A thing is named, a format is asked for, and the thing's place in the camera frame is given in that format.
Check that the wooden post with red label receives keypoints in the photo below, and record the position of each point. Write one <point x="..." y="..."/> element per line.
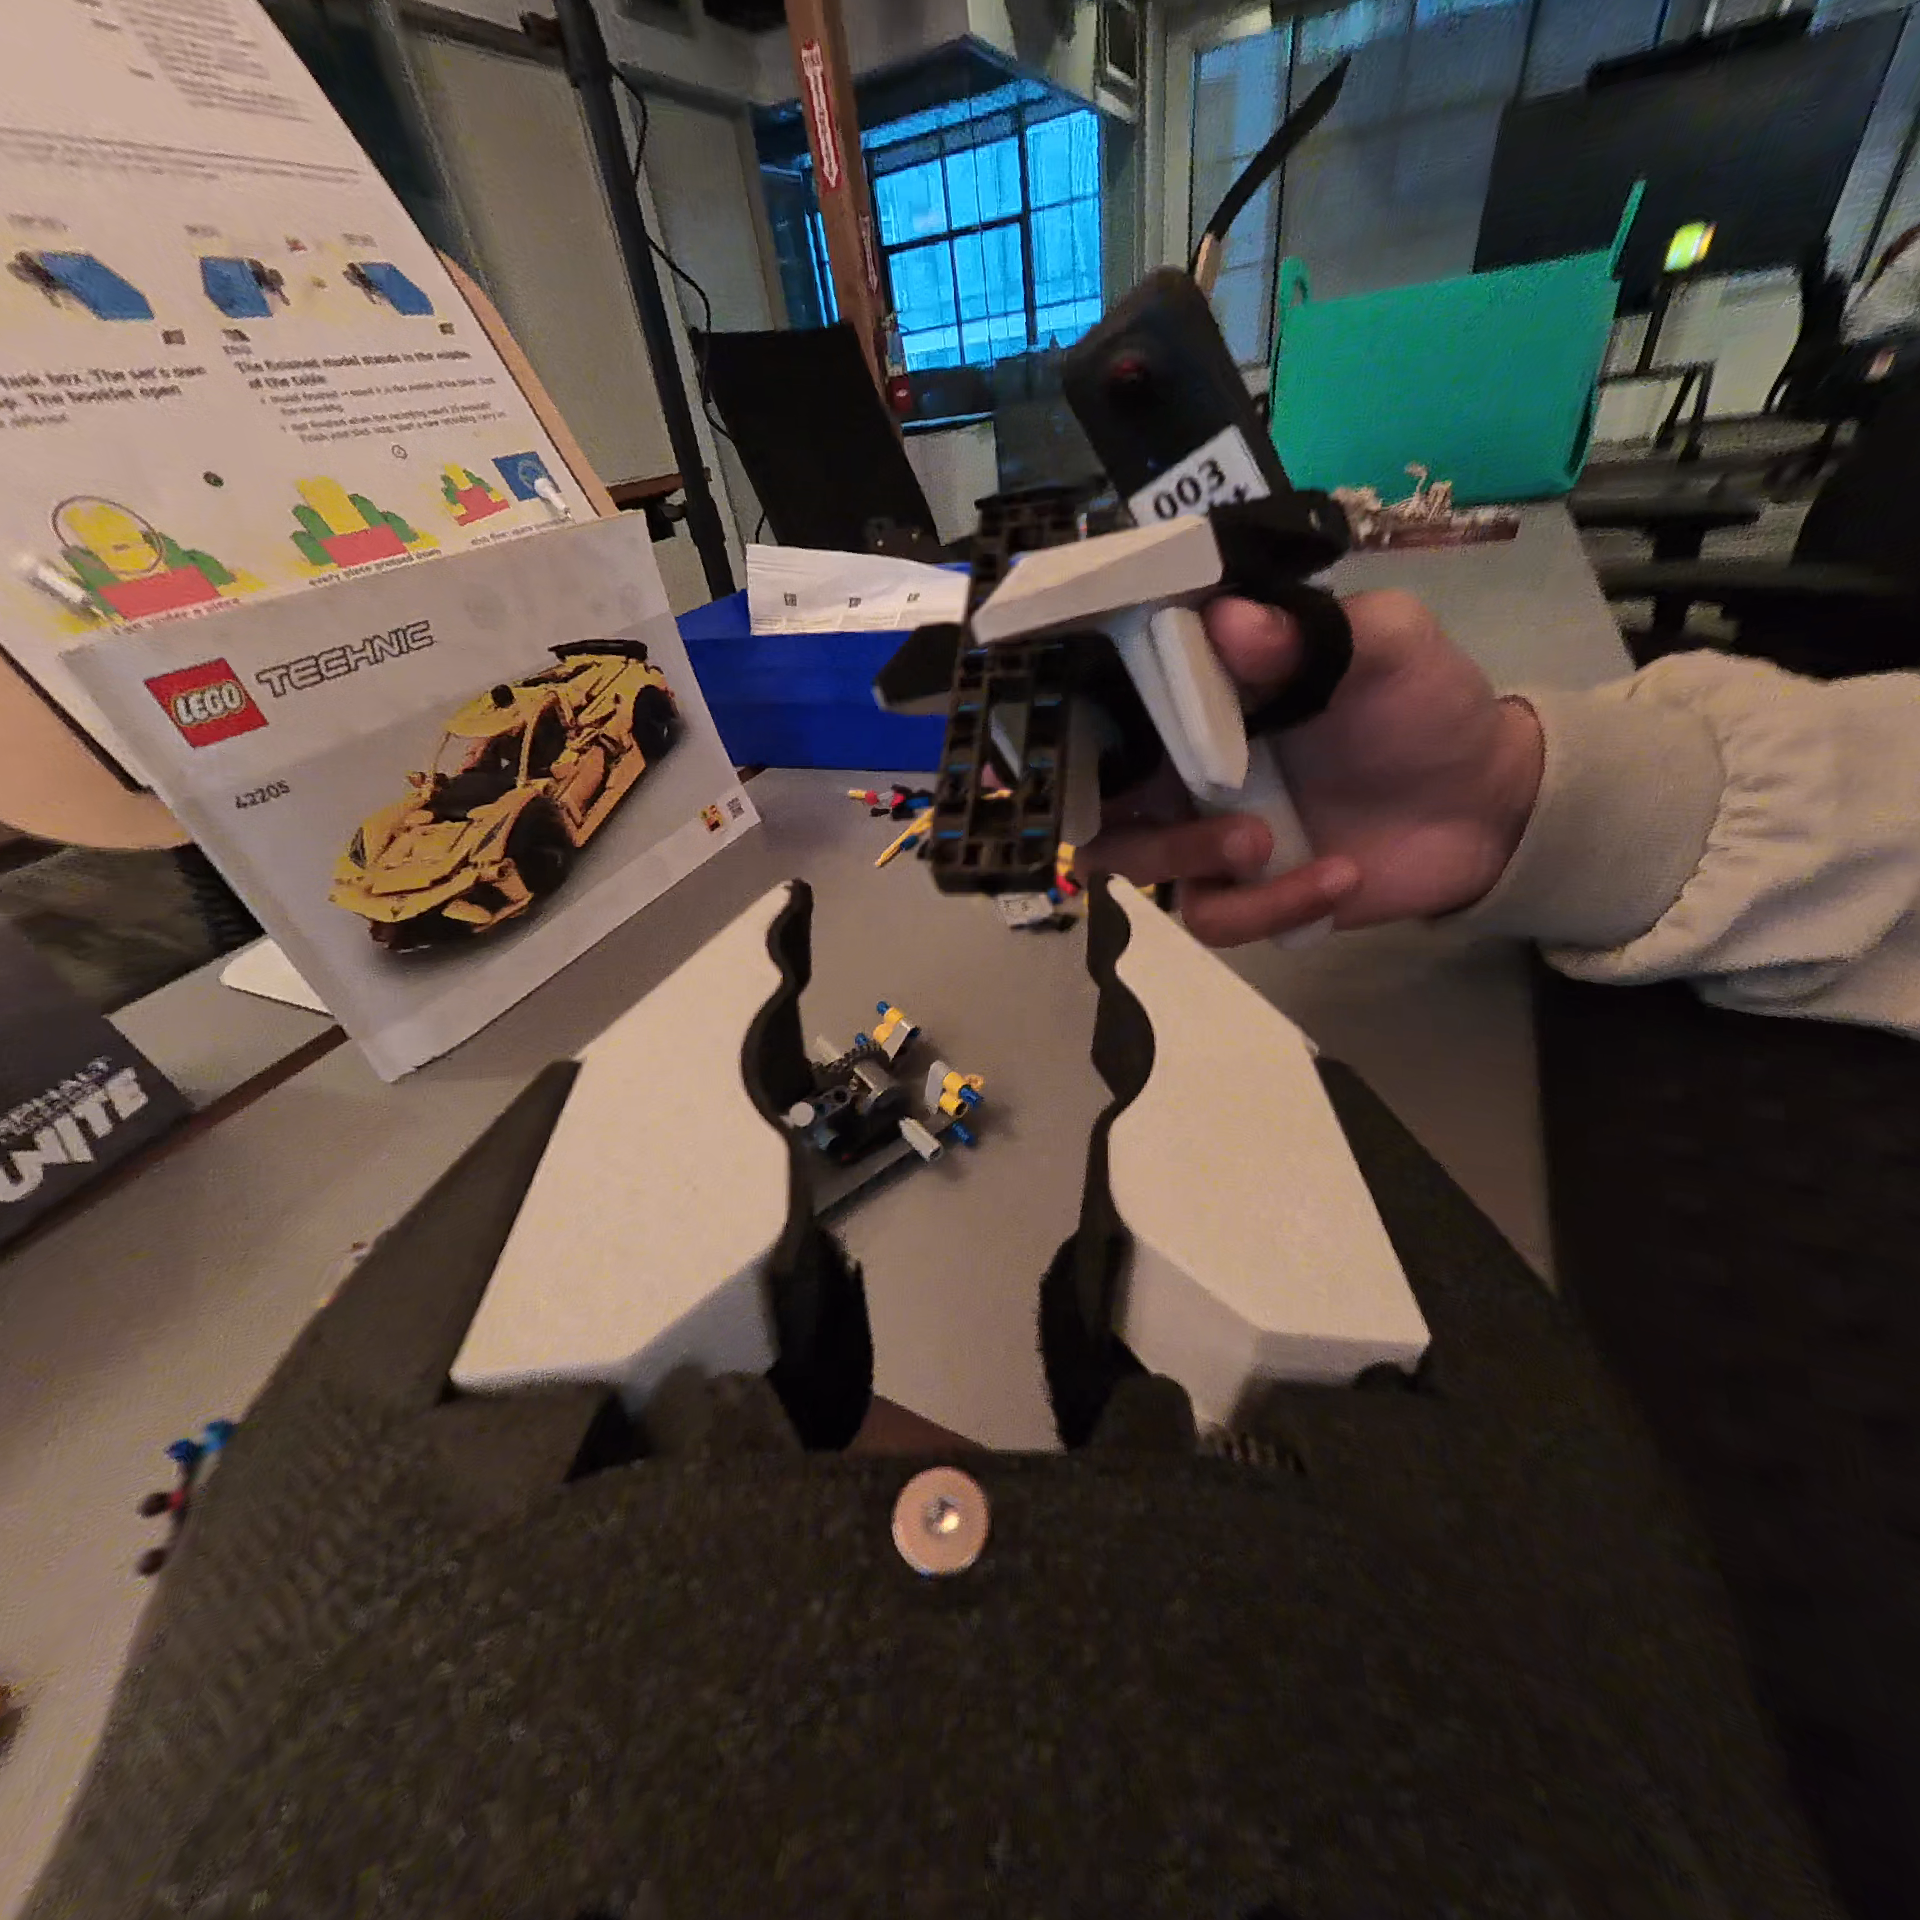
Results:
<point x="839" y="180"/>

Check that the black printed box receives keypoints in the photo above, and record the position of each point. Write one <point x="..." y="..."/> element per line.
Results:
<point x="76" y="1109"/>

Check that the yellow car instruction booklet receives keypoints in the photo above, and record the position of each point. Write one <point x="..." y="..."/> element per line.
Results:
<point x="452" y="796"/>

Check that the pile of loose toy bricks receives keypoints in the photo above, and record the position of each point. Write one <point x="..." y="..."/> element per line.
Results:
<point x="902" y="803"/>

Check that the black metal pole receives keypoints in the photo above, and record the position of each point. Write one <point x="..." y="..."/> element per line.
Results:
<point x="639" y="270"/>

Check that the black upright panel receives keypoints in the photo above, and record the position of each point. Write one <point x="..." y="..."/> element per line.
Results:
<point x="811" y="435"/>

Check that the green plastic bin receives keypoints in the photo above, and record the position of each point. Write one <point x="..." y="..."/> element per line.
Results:
<point x="1440" y="374"/>

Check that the person's right hand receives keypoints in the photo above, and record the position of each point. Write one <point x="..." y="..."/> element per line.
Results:
<point x="1411" y="779"/>

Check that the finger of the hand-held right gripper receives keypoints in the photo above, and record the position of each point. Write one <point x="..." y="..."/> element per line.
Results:
<point x="1102" y="578"/>
<point x="923" y="667"/>

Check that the white paper sheets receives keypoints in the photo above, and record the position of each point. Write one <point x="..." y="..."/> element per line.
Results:
<point x="839" y="592"/>

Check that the long toy car chassis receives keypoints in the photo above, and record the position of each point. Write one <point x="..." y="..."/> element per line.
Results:
<point x="869" y="1109"/>

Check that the grey desk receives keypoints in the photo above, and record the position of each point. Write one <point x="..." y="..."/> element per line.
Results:
<point x="962" y="961"/>

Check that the blue plastic bin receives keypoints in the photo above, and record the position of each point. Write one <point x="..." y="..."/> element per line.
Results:
<point x="781" y="690"/>

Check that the small brown model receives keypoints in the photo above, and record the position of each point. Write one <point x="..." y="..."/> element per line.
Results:
<point x="1426" y="517"/>

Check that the blue-lit grid window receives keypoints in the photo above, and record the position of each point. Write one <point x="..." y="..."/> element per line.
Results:
<point x="984" y="241"/>

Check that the black toy brick frame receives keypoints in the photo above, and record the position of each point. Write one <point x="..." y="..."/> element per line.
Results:
<point x="975" y="809"/>

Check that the large black screen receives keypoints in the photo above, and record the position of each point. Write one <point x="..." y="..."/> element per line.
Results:
<point x="1682" y="149"/>

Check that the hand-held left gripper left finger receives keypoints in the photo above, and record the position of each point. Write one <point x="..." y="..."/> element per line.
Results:
<point x="646" y="1200"/>

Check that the dark grey cloth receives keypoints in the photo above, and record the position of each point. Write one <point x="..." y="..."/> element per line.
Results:
<point x="119" y="915"/>

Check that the person's right forearm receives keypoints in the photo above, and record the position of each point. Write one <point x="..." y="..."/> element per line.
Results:
<point x="1724" y="840"/>

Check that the white instruction poster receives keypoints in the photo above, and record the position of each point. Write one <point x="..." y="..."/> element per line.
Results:
<point x="224" y="374"/>

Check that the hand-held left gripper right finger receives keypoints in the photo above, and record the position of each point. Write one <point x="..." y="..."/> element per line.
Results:
<point x="1245" y="1200"/>

